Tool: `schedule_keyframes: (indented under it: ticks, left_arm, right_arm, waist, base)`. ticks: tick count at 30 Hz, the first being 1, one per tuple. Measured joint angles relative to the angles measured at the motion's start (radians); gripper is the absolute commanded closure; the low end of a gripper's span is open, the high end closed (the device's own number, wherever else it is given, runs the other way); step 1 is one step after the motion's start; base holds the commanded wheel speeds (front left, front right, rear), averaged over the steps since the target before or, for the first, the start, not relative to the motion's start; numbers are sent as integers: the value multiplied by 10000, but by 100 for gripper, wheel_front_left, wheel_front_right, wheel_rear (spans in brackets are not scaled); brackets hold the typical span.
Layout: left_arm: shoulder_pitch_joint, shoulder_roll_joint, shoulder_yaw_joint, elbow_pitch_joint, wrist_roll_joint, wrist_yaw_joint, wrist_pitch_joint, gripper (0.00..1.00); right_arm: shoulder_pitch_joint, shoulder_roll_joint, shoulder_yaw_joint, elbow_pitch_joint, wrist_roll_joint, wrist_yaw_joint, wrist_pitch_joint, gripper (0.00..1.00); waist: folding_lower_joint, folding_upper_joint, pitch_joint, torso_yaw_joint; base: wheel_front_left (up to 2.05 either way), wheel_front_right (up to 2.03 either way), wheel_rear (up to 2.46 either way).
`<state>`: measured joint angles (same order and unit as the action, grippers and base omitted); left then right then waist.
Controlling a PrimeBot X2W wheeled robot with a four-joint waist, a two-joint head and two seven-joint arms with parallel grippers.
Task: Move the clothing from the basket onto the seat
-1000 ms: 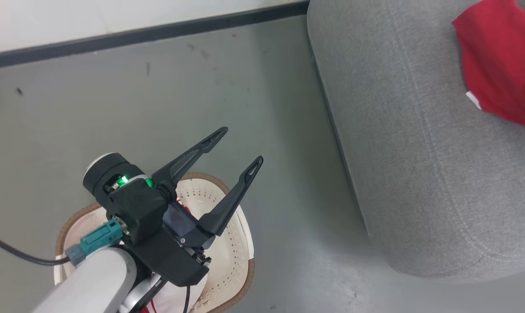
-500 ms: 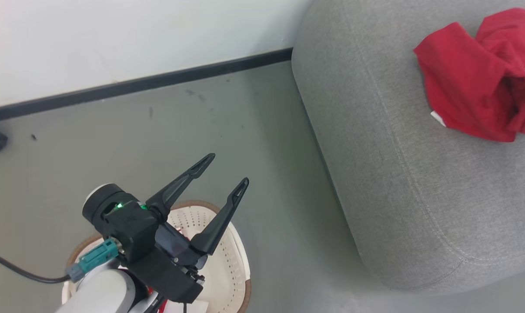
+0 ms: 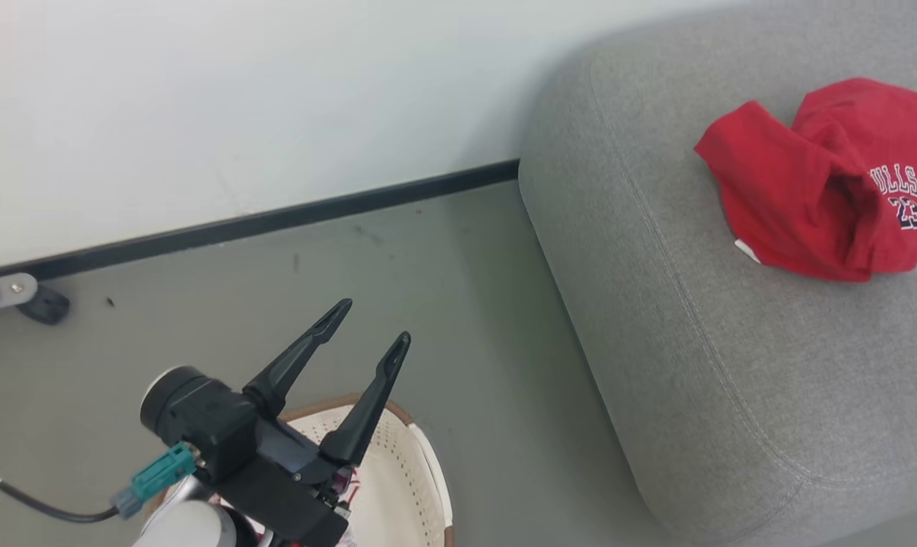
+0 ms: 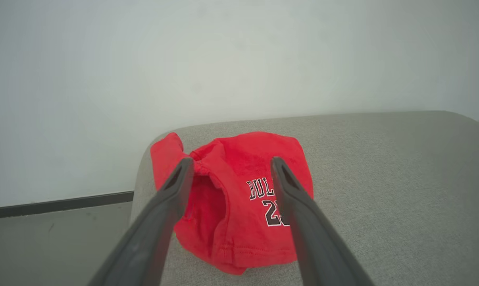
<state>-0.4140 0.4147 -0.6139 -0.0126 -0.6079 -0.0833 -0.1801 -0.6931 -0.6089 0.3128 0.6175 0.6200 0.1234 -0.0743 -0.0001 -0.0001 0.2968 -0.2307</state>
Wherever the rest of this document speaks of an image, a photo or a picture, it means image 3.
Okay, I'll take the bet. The grey fabric sofa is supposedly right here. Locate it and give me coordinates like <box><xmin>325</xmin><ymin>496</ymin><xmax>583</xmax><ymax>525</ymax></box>
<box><xmin>517</xmin><ymin>0</ymin><xmax>917</xmax><ymax>546</ymax></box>

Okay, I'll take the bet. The black rubber bracket foot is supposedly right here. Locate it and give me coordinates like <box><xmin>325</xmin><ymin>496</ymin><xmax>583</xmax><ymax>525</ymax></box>
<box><xmin>16</xmin><ymin>286</ymin><xmax>71</xmax><ymax>326</ymax></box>

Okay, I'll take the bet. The red Bulls T-shirt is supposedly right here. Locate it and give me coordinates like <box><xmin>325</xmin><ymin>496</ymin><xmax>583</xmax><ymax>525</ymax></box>
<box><xmin>694</xmin><ymin>77</ymin><xmax>917</xmax><ymax>283</ymax></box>

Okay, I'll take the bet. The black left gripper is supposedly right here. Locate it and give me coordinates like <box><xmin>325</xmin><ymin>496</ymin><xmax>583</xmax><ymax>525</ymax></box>
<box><xmin>215</xmin><ymin>299</ymin><xmax>413</xmax><ymax>547</ymax></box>

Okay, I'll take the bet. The thin black cable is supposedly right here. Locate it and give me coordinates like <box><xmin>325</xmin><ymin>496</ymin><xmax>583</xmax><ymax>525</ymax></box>
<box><xmin>0</xmin><ymin>480</ymin><xmax>121</xmax><ymax>525</ymax></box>

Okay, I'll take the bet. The teal cable connector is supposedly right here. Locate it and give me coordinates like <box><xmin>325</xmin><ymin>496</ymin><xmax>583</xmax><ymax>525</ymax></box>
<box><xmin>111</xmin><ymin>444</ymin><xmax>198</xmax><ymax>519</ymax></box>

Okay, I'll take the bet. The black baseboard strip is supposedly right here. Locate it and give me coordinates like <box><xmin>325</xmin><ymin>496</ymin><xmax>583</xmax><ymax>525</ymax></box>
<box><xmin>0</xmin><ymin>158</ymin><xmax>521</xmax><ymax>283</ymax></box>

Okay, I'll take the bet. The cream perforated laundry basket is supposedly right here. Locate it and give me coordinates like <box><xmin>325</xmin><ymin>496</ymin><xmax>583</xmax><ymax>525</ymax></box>
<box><xmin>145</xmin><ymin>393</ymin><xmax>456</xmax><ymax>547</ymax></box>

